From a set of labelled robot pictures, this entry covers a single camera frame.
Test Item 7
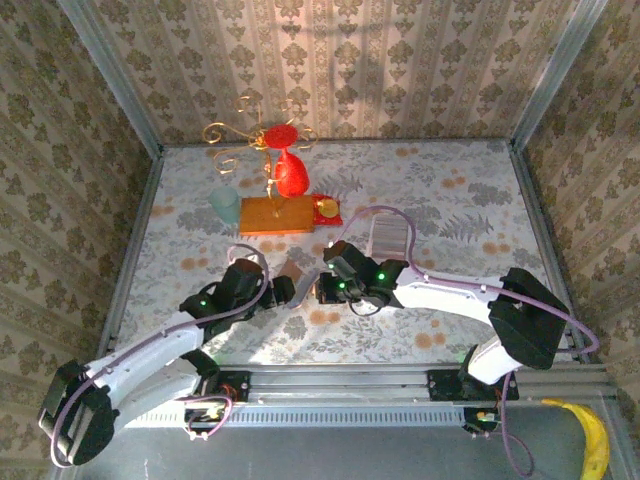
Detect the tan leather card holder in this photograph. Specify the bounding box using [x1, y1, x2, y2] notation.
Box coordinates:
[278, 258, 324, 310]

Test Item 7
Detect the white plastic lattice basket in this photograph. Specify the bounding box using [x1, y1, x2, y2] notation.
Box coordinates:
[366, 213, 412, 257]

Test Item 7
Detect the red fabric pad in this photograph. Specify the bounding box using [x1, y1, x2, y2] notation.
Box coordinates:
[310, 193, 345, 227]

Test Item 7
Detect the teal frosted cup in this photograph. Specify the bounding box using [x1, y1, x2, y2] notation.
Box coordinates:
[208, 186, 241, 227]

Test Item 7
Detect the small black controller board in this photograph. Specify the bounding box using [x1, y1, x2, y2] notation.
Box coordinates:
[185, 405, 227, 434]
[463, 406, 502, 437]

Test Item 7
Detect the red wine glass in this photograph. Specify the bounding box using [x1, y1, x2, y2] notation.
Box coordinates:
[263, 124, 311, 199]

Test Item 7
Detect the grey metal plate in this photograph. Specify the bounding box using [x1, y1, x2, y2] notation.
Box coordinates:
[64, 399, 626, 480]

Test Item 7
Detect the yellow banana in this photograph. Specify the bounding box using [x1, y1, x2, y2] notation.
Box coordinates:
[541, 397, 612, 480]

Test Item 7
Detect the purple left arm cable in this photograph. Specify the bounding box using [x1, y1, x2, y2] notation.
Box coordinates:
[49, 243, 272, 469]

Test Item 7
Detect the gold wire glass rack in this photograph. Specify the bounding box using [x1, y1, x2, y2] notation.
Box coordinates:
[202, 94, 321, 238]

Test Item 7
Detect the aluminium mounting rail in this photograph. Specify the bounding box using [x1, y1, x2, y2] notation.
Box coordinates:
[219, 366, 467, 402]

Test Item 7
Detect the aluminium table edge rail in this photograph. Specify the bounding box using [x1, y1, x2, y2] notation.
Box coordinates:
[97, 147, 166, 359]
[508, 141, 572, 302]

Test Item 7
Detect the grey slotted cable duct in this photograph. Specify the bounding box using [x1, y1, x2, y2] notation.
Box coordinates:
[123, 401, 469, 429]

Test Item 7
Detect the aluminium frame post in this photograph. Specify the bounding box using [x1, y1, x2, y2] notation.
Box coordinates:
[511, 0, 610, 147]
[56, 0, 165, 157]

